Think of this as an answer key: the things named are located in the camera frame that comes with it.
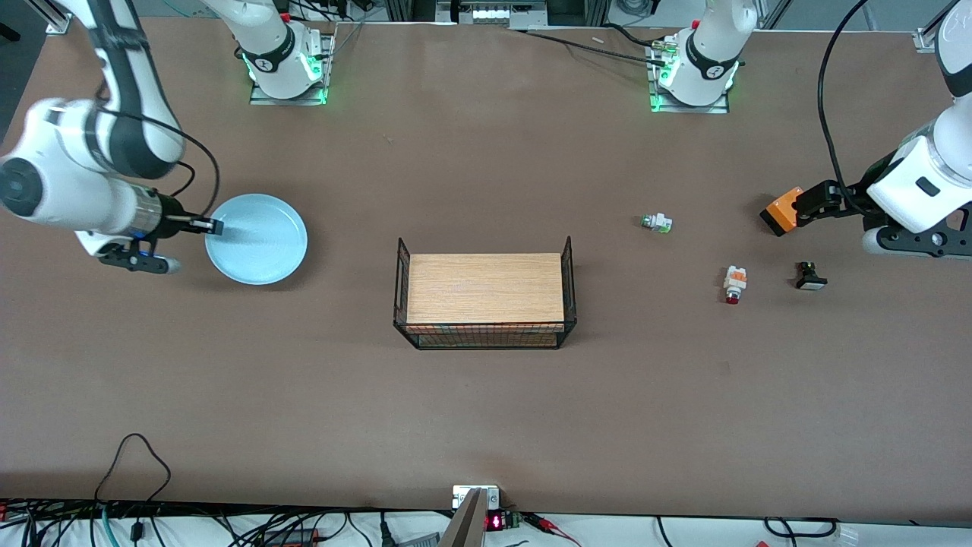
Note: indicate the small white device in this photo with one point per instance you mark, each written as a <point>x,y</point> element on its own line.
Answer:
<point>492,497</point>

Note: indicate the black button with white cap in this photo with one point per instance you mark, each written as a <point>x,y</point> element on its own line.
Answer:
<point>811,282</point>

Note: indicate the light blue round plate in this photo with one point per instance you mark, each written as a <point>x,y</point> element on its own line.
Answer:
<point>262,243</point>

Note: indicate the grey metal bar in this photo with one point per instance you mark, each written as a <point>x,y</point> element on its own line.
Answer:
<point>465,528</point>

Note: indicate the red push button switch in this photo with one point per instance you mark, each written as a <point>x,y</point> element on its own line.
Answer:
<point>734,282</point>

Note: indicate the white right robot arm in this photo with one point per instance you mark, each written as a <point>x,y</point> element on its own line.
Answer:
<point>53,190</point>

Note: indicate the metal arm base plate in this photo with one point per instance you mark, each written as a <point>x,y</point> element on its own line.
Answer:
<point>691,109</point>
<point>288,101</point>

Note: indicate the orange button enclosure box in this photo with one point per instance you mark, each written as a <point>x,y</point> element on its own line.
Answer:
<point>781,211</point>

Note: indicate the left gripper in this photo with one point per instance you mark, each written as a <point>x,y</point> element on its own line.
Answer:
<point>850,199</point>

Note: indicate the metal frame fixture with light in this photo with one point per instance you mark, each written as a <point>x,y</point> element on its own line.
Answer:
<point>493,14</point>

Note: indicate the aluminium frame profile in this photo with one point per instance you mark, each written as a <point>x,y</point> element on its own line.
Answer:
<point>926,39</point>
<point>57,24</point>

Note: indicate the green white small connector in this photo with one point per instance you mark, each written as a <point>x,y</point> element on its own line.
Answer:
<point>659,222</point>

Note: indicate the red LED display module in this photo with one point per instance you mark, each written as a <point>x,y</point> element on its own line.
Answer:
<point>495,522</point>

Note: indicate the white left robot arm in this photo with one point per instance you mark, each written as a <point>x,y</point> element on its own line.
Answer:
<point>710,45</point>

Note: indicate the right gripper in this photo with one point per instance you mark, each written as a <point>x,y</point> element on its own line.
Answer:
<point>168,215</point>

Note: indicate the wooden board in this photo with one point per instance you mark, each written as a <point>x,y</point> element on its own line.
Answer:
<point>486,289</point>

